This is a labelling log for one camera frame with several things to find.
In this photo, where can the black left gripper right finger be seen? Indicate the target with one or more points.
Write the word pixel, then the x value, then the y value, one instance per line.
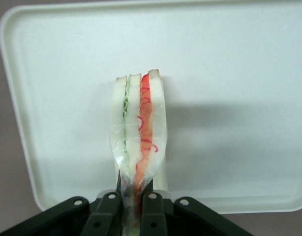
pixel 153 216

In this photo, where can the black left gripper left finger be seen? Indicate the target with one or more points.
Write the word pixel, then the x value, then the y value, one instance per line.
pixel 101 216

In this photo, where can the plastic-wrapped triangle sandwich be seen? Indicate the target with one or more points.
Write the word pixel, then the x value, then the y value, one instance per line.
pixel 131 110

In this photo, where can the white plastic tray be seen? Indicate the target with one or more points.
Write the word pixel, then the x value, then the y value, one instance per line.
pixel 215 73

